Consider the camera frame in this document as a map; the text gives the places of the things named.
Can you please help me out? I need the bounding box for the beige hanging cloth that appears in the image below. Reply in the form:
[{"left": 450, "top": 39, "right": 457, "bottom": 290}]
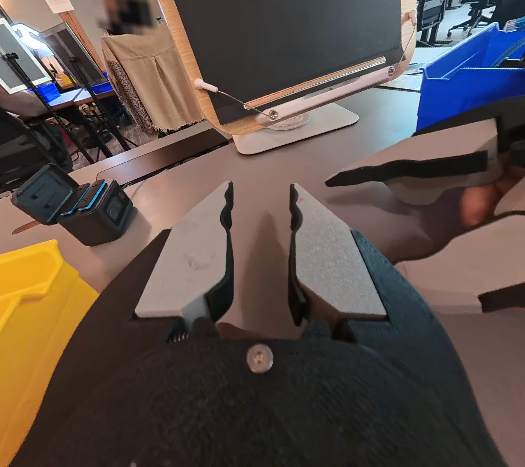
[{"left": 101, "top": 24, "right": 206, "bottom": 135}]

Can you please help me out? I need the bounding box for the black computer monitor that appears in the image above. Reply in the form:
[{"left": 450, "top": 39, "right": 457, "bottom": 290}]
[{"left": 136, "top": 0, "right": 419, "bottom": 135}]

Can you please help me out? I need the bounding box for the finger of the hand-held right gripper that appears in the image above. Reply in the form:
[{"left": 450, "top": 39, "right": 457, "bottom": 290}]
[
  {"left": 326, "top": 119, "right": 502, "bottom": 207},
  {"left": 396, "top": 213, "right": 525, "bottom": 316}
]

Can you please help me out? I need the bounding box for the yellow plastic bin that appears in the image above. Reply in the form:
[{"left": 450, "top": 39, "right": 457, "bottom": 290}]
[{"left": 0, "top": 239, "right": 99, "bottom": 459}]

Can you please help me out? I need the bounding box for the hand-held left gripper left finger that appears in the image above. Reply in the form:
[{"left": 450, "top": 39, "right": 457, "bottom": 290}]
[{"left": 136, "top": 182, "right": 234, "bottom": 322}]

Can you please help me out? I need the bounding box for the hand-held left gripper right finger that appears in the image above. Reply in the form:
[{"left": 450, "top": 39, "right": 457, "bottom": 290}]
[{"left": 287, "top": 184, "right": 387, "bottom": 326}]

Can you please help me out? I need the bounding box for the blue plastic bin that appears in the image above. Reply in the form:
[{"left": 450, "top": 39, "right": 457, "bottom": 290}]
[{"left": 416, "top": 22, "right": 525, "bottom": 133}]

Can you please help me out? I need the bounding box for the black device case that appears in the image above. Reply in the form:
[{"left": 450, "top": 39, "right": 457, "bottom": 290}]
[{"left": 11, "top": 164, "right": 137, "bottom": 247}]

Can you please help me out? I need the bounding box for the person's right hand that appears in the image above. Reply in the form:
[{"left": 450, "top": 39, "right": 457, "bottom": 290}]
[{"left": 460, "top": 176, "right": 525, "bottom": 230}]

